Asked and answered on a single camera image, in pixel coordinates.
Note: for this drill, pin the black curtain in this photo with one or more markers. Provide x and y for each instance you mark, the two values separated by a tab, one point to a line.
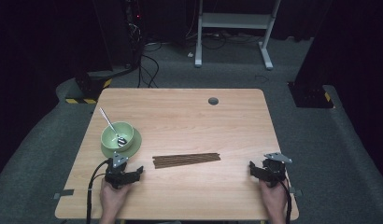
351	43
40	46

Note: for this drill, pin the green ceramic plate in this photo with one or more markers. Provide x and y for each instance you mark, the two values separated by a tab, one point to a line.
135	146

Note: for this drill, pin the person's right hand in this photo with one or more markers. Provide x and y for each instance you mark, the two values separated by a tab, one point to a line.
275	200

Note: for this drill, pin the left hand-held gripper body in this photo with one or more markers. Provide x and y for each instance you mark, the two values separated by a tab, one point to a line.
116	175

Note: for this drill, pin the white metal stand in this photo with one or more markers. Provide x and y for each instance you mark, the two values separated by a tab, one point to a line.
233	21

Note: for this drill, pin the green ceramic bowl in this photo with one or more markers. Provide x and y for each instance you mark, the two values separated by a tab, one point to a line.
110	141

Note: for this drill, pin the person's left hand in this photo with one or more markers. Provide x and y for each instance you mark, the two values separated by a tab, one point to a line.
113	199

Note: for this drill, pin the yellow black hazard tape strip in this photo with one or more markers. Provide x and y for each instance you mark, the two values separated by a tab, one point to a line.
80	101

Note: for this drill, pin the small white plug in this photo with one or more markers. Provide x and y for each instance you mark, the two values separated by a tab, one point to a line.
190	55

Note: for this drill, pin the black stand base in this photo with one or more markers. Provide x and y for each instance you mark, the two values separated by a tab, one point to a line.
309	95
90	84

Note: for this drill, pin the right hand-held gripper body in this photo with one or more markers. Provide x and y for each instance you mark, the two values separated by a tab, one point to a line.
275	171

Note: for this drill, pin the metal spoon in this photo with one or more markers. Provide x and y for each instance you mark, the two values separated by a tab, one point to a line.
121	142

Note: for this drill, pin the grey tape piece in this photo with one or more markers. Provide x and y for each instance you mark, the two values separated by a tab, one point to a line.
64	193
297	192

